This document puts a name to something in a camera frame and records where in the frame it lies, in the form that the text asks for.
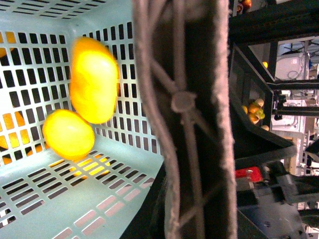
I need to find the light blue plastic basket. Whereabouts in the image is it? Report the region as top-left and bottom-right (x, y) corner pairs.
(0, 0), (163, 239)

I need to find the yellow mango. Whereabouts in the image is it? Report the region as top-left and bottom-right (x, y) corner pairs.
(69, 37), (120, 124)

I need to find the yellow lemon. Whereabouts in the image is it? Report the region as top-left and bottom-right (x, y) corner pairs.
(42, 109), (95, 161)

